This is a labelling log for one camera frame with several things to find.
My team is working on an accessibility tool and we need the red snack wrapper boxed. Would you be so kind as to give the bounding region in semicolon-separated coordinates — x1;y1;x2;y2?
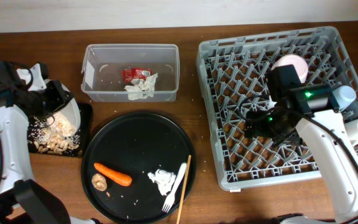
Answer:
121;68;152;83

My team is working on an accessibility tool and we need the brown dried mushroom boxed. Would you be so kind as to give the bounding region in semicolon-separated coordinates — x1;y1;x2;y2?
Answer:
91;174;108;191

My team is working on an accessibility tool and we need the wooden chopstick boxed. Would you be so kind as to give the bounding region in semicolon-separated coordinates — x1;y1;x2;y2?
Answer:
176;155;192;224

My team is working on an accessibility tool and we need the black rectangular tray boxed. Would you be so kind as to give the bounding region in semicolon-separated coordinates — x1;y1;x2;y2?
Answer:
27;103;93;154

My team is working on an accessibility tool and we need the pink bowl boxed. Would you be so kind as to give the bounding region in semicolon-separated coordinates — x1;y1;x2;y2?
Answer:
272;54;308;83

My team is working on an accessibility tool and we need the round black tray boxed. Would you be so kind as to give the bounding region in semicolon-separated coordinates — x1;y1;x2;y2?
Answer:
81;112;196;223

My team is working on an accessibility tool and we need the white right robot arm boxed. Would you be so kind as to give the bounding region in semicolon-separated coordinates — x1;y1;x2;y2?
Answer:
238;85;358;223

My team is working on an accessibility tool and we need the light blue cup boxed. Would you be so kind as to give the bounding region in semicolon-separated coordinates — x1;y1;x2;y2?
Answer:
333;85;356;111

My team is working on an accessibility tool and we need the white plastic fork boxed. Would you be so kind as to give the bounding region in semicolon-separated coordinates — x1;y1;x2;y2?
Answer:
162;162;187;213

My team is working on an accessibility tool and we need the grey plate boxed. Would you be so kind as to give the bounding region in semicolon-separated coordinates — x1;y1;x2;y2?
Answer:
44;79;81;138

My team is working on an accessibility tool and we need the pile of peanut shells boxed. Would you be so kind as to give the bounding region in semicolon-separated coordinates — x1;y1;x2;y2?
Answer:
30;137;83;157

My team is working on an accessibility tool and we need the white tissue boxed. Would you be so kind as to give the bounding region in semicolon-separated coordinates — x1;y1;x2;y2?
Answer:
147;169;176;196

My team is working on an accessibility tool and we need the grey dishwasher rack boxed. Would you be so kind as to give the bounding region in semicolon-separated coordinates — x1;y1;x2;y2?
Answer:
196;26;358;191

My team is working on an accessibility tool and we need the clear plastic bin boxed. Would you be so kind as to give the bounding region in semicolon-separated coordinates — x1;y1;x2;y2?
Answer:
81;44;180;103

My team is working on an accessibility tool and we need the white paper napkin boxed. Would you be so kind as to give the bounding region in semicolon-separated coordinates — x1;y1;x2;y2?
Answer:
124;73;158;101

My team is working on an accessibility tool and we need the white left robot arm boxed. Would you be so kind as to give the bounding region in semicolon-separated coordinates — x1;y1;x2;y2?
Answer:
0;80;84;223

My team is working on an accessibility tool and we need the orange carrot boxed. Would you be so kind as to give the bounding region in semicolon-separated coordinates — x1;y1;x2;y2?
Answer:
94;163;132;187

